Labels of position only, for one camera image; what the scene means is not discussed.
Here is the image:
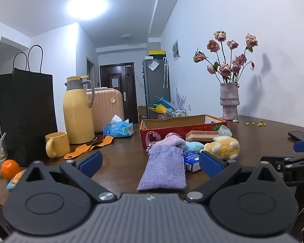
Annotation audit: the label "yellow hamster plush toy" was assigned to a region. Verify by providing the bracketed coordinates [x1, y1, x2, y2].
[200, 136, 241, 160]

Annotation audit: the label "yellow thermos jug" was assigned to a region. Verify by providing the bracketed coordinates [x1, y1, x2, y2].
[63, 75, 95, 145]

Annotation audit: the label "round ceiling lamp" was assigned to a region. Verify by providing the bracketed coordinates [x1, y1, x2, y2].
[67, 0, 109, 21]

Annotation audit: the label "snack packet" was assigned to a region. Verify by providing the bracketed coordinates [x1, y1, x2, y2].
[6, 168, 28, 190]

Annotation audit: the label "pink striped sponge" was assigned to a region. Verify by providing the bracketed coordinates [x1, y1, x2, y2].
[185, 130, 219, 142]

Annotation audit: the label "peach suitcase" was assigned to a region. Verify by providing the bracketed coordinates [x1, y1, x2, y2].
[86, 87, 125, 134]

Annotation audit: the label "red cardboard box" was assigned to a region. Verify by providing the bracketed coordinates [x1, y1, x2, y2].
[140, 114, 228, 149]

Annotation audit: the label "grey refrigerator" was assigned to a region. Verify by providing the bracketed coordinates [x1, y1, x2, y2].
[142, 58, 171, 108]

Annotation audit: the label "light blue plush toy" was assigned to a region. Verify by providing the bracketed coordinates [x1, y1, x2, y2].
[185, 141, 205, 154]

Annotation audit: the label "blue soft tissue pack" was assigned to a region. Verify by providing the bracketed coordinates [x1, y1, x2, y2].
[103, 115, 134, 138]

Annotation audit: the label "black smartphone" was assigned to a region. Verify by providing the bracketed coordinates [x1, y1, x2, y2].
[288, 131, 304, 141]

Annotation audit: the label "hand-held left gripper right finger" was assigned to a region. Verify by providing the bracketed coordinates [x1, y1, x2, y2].
[184, 151, 279, 204]

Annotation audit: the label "wall picture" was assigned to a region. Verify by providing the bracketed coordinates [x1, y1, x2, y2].
[172, 39, 180, 62]

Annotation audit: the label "orange leather strap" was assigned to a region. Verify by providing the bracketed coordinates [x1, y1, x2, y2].
[63, 136, 115, 160]

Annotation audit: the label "pink satin pouch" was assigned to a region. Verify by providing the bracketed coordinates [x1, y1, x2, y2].
[145, 131, 165, 153]

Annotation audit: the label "wire rack with bottles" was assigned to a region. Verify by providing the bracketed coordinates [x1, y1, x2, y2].
[167, 108, 187, 118]

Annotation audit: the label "white folded umbrella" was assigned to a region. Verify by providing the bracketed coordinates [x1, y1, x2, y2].
[162, 57, 169, 89]

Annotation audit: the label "orange fruit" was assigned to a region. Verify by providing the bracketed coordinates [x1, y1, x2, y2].
[1, 159, 21, 181]

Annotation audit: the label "drinking straw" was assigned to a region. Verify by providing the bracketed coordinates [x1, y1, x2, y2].
[0, 132, 7, 157]

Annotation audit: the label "dark brown entrance door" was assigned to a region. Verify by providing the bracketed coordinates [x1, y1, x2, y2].
[100, 62, 140, 124]

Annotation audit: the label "scattered yellow flower bits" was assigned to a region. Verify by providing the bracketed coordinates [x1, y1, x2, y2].
[245, 120, 267, 127]

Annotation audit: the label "dried pink roses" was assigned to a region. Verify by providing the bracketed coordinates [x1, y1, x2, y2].
[193, 30, 258, 84]

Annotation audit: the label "black paper bag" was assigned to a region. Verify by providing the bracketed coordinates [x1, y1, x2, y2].
[0, 45, 58, 167]

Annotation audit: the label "purple linen pouch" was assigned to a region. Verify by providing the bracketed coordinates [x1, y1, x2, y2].
[137, 144, 186, 191]

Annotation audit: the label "pink ceramic vase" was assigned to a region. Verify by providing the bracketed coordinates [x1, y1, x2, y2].
[219, 82, 241, 120]

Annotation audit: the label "yellow mug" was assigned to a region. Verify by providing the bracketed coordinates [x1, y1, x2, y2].
[45, 132, 71, 159]

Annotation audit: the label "blue pocket tissue packet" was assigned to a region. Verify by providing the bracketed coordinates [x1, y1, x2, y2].
[184, 150, 206, 173]

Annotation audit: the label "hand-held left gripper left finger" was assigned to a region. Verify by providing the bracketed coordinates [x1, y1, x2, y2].
[25, 151, 117, 203]

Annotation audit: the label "yellow watering can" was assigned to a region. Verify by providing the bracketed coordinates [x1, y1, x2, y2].
[149, 104, 168, 114]

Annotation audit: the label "interior side door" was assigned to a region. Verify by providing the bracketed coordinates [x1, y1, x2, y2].
[86, 58, 96, 90]

